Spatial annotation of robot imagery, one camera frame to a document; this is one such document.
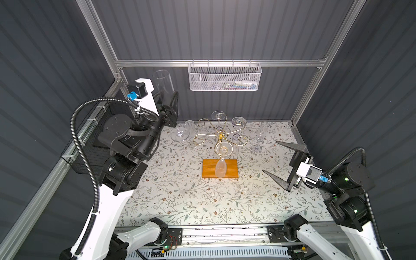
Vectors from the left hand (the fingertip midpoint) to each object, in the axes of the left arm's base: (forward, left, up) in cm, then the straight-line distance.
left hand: (169, 91), depth 46 cm
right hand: (-15, -30, -13) cm, 36 cm away
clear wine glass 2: (+12, -26, -25) cm, 38 cm away
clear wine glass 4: (-2, -17, -26) cm, 31 cm away
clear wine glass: (+17, -17, -25) cm, 35 cm away
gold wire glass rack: (+7, -17, -27) cm, 33 cm away
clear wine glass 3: (+20, -44, -58) cm, 75 cm away
